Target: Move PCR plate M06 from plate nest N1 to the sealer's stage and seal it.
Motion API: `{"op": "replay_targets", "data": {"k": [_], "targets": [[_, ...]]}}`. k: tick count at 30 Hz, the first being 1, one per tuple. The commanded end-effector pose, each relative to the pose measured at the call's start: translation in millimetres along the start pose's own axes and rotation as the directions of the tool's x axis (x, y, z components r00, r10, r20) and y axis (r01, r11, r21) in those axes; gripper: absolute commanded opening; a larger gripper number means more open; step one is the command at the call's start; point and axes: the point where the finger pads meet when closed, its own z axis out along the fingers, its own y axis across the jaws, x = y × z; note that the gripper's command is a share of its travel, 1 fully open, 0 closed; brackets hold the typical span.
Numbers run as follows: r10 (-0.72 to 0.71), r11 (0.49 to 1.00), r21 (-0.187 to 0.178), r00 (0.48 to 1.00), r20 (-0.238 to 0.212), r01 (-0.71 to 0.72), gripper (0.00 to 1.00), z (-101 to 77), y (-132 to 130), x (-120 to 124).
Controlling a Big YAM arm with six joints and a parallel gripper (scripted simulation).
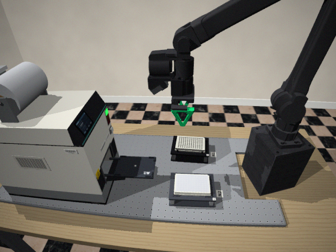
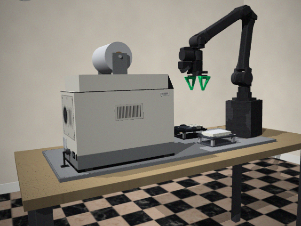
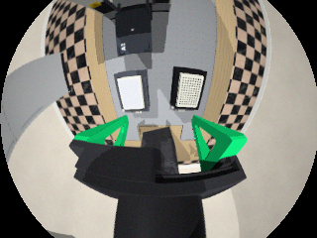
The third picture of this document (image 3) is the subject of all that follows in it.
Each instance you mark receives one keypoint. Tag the white flat plate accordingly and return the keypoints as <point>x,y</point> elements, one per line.
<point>131,91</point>

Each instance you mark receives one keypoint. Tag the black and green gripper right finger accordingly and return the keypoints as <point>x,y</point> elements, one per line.
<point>228,142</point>

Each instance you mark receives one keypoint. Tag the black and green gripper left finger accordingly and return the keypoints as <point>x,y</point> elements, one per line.
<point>99,133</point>

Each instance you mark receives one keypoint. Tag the white well plate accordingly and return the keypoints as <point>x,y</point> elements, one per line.
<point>192,91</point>

